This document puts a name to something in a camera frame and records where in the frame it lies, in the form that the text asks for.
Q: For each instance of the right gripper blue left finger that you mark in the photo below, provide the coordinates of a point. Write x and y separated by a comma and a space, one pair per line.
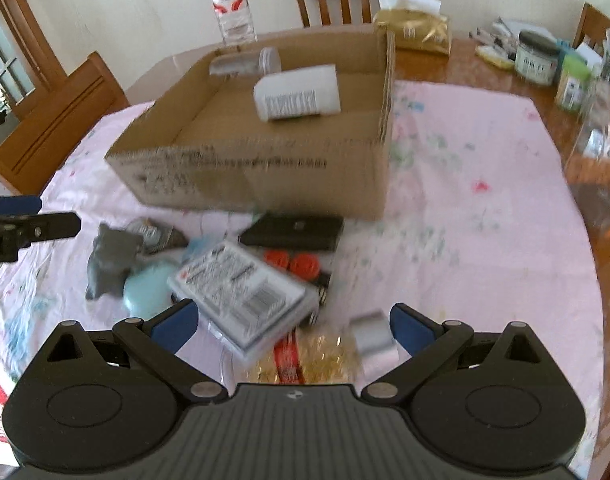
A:
154, 343

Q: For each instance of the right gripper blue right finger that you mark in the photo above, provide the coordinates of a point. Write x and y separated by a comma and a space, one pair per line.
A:
432, 348

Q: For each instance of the light blue earbud case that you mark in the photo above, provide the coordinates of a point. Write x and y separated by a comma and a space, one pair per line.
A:
146, 291

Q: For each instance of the gold capsule bottle silver cap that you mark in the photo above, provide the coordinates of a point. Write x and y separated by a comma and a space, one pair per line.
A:
328, 354

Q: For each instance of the black toy train blue cube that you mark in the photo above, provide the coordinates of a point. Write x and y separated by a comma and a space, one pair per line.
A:
303, 265

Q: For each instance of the black box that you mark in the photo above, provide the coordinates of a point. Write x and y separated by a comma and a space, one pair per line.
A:
285, 231

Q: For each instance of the white plastic bottle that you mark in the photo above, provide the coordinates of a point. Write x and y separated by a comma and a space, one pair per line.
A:
308, 91

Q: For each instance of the clear plastic jar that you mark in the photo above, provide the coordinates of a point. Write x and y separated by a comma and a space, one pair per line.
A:
257, 63

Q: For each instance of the wooden chair at left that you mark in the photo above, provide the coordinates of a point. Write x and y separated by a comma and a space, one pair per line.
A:
38, 147

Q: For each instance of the pink floral tablecloth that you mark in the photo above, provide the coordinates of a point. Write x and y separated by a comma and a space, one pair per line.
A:
479, 225

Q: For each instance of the large clear jar black lid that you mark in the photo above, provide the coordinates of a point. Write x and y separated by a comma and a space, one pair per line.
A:
588, 167

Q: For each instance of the cardboard box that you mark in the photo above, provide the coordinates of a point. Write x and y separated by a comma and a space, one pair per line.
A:
203, 146

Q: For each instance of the clear water bottle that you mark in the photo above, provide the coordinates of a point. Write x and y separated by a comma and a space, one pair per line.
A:
235, 21

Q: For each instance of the small glass jar black lid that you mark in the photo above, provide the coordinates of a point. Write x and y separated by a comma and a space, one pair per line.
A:
537, 58

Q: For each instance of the stack of papers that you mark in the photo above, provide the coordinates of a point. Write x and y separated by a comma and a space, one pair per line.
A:
508, 34

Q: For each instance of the green lid container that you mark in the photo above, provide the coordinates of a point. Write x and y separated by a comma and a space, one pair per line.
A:
573, 83

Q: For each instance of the gold tissue pack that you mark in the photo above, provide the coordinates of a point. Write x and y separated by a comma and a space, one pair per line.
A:
417, 25

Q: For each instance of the wooden chair far right corner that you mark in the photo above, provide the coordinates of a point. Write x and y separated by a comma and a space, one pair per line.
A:
591, 29

